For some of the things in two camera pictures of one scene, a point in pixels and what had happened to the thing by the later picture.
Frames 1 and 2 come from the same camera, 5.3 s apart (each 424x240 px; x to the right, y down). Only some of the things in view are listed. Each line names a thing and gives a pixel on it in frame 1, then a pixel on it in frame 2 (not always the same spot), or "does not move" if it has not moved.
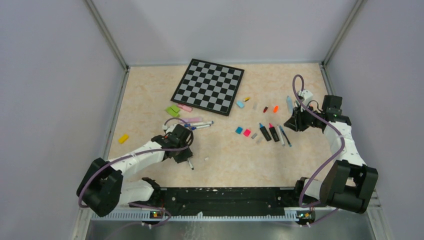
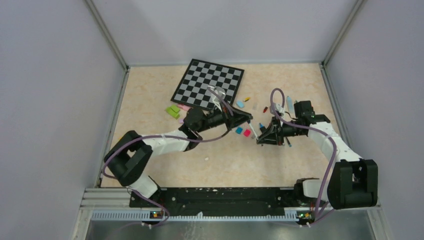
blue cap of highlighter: (239, 130) does not move
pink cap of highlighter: (247, 132) does not move
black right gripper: (296, 123) → (271, 135)
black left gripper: (187, 154) → (234, 117)
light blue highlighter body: (289, 104) does not move
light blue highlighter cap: (240, 104) does not move
